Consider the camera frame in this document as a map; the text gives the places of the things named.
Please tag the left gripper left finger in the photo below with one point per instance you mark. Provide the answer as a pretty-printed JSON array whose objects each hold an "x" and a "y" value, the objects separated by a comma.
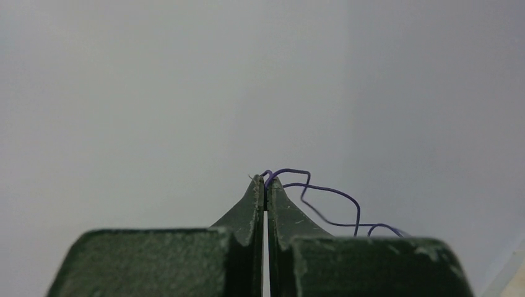
[{"x": 224, "y": 259}]

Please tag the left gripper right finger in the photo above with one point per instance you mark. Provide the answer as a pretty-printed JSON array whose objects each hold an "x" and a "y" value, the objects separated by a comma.
[{"x": 305, "y": 260}]

